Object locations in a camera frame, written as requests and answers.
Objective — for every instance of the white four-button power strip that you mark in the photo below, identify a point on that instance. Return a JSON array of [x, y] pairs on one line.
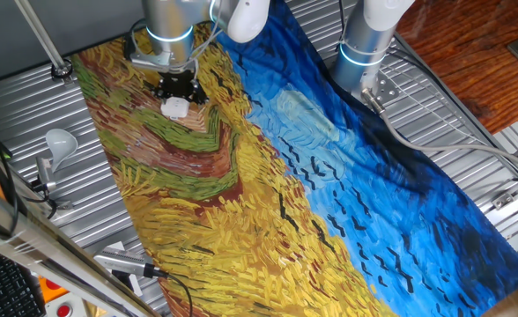
[[174, 108]]

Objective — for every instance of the small metal bracket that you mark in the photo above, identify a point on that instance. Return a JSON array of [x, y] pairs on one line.
[[64, 205]]

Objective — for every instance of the aluminium frame bar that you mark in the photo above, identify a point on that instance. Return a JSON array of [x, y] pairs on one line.
[[43, 246]]

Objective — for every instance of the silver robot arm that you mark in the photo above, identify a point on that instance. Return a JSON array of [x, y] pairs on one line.
[[171, 26]]

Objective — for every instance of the aluminium corner bracket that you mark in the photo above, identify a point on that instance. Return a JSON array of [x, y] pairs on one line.
[[512, 193]]

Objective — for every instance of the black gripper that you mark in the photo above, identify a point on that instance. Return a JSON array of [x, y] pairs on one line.
[[177, 84]]

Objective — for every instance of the small gray ribbed camera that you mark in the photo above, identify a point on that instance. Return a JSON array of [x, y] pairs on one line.
[[44, 171]]

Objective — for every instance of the silver bar-shaped camera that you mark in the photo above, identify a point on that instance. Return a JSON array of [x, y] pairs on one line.
[[122, 262]]

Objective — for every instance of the metal pole with black base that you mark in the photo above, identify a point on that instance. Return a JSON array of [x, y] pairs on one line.
[[43, 37]]

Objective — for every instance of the orange emergency stop box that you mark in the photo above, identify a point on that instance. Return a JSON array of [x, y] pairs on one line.
[[49, 288]]

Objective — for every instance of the Van Gogh painting cloth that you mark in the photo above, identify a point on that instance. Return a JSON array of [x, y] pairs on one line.
[[263, 220]]

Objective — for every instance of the black keyboard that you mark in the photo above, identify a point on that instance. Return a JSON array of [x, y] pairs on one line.
[[3, 290]]

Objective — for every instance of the gray box red button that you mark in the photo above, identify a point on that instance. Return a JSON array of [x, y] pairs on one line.
[[64, 310]]

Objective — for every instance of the gray wrist camera with bracket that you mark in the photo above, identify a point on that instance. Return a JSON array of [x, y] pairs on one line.
[[146, 59]]

